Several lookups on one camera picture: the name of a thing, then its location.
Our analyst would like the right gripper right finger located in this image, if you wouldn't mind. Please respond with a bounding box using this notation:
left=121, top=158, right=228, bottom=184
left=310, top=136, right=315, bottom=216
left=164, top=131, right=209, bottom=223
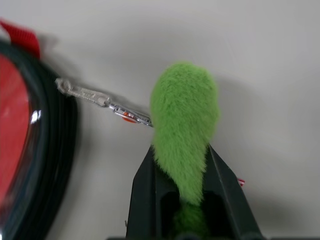
left=201, top=144, right=263, bottom=238

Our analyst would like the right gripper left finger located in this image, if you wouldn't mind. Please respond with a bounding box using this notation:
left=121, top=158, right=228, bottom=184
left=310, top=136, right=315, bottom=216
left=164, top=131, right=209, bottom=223
left=125, top=145, right=181, bottom=238

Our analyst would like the green fuzzy plush pendant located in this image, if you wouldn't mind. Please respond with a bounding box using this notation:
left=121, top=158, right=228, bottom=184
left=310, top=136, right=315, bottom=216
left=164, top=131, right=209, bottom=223
left=149, top=62, right=221, bottom=238

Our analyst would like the black and red paddle case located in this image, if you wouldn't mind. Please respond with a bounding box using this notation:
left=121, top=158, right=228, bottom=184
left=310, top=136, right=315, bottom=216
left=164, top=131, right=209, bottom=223
left=0, top=18, right=79, bottom=240

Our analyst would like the silver metal clasp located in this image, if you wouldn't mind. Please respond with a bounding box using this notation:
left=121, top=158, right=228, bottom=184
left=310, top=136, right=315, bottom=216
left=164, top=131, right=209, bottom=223
left=108, top=102, right=154, bottom=128

